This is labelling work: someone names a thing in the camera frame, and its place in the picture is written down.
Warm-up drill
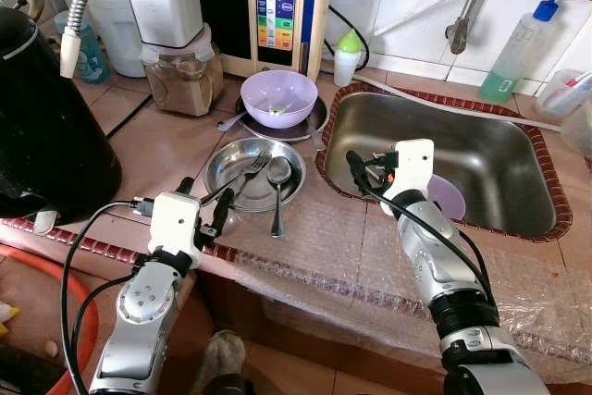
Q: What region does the steel fork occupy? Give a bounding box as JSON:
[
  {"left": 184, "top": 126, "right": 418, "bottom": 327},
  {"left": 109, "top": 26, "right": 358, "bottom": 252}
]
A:
[{"left": 199, "top": 154, "right": 271, "bottom": 206}]

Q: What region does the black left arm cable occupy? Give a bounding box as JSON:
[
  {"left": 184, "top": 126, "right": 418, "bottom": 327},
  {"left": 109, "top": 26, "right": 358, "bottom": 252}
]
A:
[{"left": 59, "top": 197, "right": 154, "bottom": 395}]

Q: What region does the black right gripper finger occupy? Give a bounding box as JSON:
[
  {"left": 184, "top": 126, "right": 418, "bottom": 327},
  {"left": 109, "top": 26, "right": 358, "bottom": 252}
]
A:
[{"left": 345, "top": 150, "right": 370, "bottom": 198}]

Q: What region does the black wall cable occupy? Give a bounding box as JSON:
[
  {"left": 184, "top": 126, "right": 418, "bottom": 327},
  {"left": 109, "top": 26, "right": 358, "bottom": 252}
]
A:
[{"left": 328, "top": 6, "right": 371, "bottom": 72}]

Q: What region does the glass jar of brown powder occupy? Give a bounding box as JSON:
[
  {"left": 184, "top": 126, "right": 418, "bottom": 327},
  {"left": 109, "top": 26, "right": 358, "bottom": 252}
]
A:
[{"left": 142, "top": 30, "right": 225, "bottom": 118}]

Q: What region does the water ioniser with button panel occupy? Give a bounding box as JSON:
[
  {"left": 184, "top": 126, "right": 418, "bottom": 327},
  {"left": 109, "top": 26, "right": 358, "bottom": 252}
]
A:
[{"left": 245, "top": 0, "right": 336, "bottom": 80}]

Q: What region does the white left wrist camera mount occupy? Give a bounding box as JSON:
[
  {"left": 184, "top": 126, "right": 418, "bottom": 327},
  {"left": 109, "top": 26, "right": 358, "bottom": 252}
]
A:
[{"left": 148, "top": 193, "right": 203, "bottom": 257}]

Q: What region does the large black kettle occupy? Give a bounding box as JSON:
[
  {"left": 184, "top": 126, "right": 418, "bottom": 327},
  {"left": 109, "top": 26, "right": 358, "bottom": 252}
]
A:
[{"left": 0, "top": 6, "right": 121, "bottom": 225}]

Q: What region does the stainless steel plate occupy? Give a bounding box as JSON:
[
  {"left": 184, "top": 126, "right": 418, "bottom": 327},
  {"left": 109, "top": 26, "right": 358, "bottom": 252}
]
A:
[{"left": 203, "top": 136, "right": 307, "bottom": 214}]

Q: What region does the small green-capped white bottle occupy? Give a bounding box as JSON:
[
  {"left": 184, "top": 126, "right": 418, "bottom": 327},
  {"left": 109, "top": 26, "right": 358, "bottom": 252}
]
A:
[{"left": 333, "top": 30, "right": 362, "bottom": 88}]

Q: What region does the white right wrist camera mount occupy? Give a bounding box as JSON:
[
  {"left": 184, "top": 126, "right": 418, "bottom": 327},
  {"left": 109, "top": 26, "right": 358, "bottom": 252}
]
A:
[{"left": 384, "top": 139, "right": 436, "bottom": 202}]

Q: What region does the dark round plate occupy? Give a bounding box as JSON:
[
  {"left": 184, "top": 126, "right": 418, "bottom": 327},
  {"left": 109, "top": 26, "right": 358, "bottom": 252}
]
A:
[{"left": 233, "top": 97, "right": 327, "bottom": 142}]

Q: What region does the purple plastic bowl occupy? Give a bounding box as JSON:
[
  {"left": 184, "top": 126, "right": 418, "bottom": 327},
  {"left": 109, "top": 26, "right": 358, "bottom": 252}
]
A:
[
  {"left": 240, "top": 69, "right": 318, "bottom": 130},
  {"left": 424, "top": 173, "right": 467, "bottom": 223}
]

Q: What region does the metal faucet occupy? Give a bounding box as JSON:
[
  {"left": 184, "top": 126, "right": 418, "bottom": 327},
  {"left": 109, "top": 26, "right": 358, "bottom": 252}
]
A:
[{"left": 446, "top": 0, "right": 500, "bottom": 56}]

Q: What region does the grey corrugated hose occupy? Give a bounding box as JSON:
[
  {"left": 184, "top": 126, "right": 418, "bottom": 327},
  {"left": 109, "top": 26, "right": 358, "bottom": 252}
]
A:
[{"left": 60, "top": 0, "right": 154, "bottom": 79}]

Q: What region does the blue-capped green soap bottle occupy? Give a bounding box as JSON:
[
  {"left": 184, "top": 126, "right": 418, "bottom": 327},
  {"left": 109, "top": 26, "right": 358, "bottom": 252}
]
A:
[{"left": 478, "top": 0, "right": 561, "bottom": 105}]

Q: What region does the teal plastic bottle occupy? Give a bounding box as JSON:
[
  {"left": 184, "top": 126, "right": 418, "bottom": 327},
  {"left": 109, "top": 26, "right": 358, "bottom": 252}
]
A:
[{"left": 54, "top": 11, "right": 110, "bottom": 83}]

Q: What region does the clear plastic cup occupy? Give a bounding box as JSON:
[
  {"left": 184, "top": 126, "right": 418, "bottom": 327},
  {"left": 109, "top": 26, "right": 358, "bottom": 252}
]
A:
[{"left": 535, "top": 69, "right": 592, "bottom": 123}]

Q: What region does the red hose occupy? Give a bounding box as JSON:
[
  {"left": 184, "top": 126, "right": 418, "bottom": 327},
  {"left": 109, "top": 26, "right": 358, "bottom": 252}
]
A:
[{"left": 0, "top": 242, "right": 98, "bottom": 395}]

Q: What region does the white jar with green lid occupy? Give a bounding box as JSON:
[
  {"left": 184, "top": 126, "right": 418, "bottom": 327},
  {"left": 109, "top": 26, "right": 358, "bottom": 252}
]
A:
[{"left": 88, "top": 0, "right": 149, "bottom": 79}]

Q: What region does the stainless steel sink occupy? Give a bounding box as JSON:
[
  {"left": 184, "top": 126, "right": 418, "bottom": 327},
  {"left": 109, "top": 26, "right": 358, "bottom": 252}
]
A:
[{"left": 324, "top": 90, "right": 561, "bottom": 239}]

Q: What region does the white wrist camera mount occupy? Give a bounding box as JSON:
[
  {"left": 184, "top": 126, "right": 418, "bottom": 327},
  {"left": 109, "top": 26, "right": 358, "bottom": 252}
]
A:
[
  {"left": 148, "top": 193, "right": 203, "bottom": 257},
  {"left": 384, "top": 139, "right": 436, "bottom": 202}
]

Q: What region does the clear bubble wrap sheet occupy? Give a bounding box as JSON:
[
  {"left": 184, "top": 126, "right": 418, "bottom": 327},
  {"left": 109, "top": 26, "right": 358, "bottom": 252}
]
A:
[{"left": 222, "top": 196, "right": 592, "bottom": 364}]

